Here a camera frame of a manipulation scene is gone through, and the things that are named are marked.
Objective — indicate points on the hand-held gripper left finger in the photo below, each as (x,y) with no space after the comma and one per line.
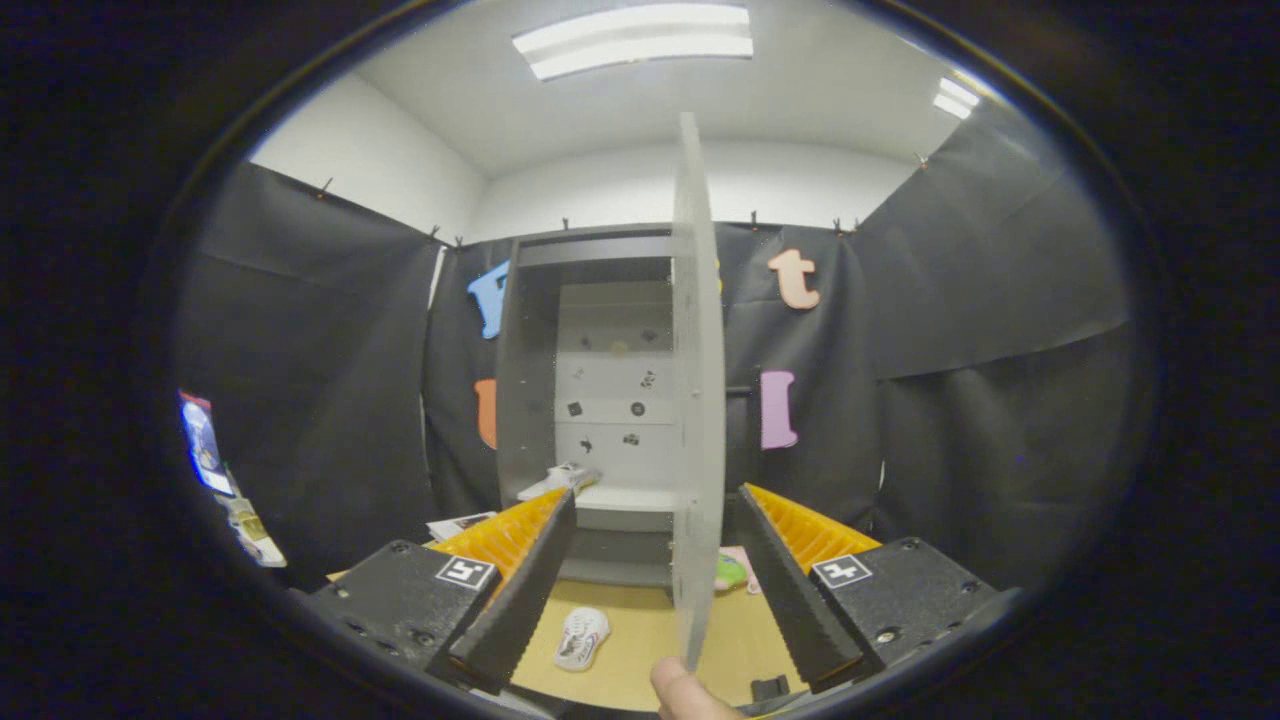
(525,590)

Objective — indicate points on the white paper booklet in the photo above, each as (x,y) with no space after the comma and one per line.
(458,525)

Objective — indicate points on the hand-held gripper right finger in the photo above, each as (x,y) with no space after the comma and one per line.
(790,590)

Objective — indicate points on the long ceiling light panel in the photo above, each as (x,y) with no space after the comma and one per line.
(635,40)

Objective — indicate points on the white canvas shoe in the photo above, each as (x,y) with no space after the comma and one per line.
(582,638)
(560,480)

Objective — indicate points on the green and pink plush toy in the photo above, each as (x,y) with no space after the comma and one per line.
(730,572)

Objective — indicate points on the grey shoe cabinet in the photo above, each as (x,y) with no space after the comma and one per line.
(525,400)

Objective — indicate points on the small ceiling light panel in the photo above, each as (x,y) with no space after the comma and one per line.
(955,98)

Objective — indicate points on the black backdrop cloth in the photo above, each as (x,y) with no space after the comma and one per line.
(300,380)

